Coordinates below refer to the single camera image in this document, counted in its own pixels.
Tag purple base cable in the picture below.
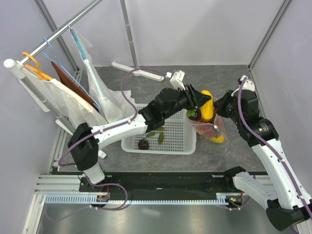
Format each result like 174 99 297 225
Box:
218 187 254 212
44 170 129 222

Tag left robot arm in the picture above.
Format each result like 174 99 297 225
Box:
68 84 212 192

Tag yellow mango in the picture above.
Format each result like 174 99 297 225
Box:
209 135 225 143
200 90 215 121

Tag loose green grape leaves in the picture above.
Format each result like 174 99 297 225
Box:
146 127 165 145

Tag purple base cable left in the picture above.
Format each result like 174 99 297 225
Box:
44 170 129 222

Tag orange hanger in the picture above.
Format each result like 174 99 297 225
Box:
22 52 53 81

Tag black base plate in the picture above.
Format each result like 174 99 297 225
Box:
78 171 268 204

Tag silver clothes rack rail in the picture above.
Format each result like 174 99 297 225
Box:
30 0 101 58

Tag blue wire hanger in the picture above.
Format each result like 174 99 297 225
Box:
43 38 100 110

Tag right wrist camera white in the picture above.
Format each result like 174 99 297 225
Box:
238 75 255 92

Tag clear zip top bag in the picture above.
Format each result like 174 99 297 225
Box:
186 109 225 143

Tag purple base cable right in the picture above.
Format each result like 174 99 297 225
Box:
218 187 254 212

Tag dark mangosteen left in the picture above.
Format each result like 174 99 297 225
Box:
138 138 149 150

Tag mangosteen with green calyx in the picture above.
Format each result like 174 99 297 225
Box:
187 108 201 121

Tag white garment bag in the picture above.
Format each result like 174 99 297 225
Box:
22 68 94 135

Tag clear plastic garment cover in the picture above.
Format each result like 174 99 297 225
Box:
76 31 135 123

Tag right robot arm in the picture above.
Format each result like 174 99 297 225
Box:
214 90 312 231

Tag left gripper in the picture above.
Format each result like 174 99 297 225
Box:
163 84 212 120

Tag brown wooden hanger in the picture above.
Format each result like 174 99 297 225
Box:
51 61 99 112

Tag rack pole with white foot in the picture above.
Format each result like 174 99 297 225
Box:
111 0 164 82

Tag white plastic basket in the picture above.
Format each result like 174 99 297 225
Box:
121 109 196 155

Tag teal and white hanger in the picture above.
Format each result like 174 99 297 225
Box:
70 28 103 106

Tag light blue cable duct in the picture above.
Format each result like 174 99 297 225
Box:
45 194 234 205

